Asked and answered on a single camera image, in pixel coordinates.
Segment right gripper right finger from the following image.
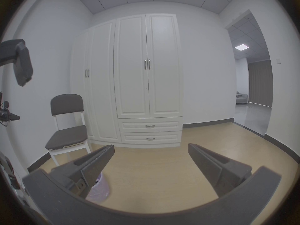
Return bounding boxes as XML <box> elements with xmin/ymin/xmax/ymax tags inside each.
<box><xmin>188</xmin><ymin>143</ymin><xmax>253</xmax><ymax>198</ymax></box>

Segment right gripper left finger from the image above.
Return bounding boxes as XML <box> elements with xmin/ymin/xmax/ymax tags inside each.
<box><xmin>50</xmin><ymin>144</ymin><xmax>115</xmax><ymax>200</ymax></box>

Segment purple plastic bag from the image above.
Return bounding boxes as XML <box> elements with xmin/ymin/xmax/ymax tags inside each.
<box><xmin>85</xmin><ymin>172</ymin><xmax>110</xmax><ymax>202</ymax></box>

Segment white trash bin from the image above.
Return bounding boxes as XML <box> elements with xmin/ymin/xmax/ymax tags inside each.
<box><xmin>89</xmin><ymin>172</ymin><xmax>110</xmax><ymax>200</ymax></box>

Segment white chair grey cushions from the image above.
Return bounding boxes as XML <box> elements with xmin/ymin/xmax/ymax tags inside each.
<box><xmin>45</xmin><ymin>94</ymin><xmax>91</xmax><ymax>167</ymax></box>

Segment grey sofa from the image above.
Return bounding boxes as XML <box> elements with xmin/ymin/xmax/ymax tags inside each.
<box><xmin>235</xmin><ymin>91</ymin><xmax>248</xmax><ymax>105</ymax></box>

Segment grey curtain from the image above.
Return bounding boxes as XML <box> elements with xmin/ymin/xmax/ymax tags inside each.
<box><xmin>248</xmin><ymin>60</ymin><xmax>274</xmax><ymax>108</ymax></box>

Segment white wardrobe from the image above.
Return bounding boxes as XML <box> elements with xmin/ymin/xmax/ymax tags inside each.
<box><xmin>70</xmin><ymin>14</ymin><xmax>184</xmax><ymax>148</ymax></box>

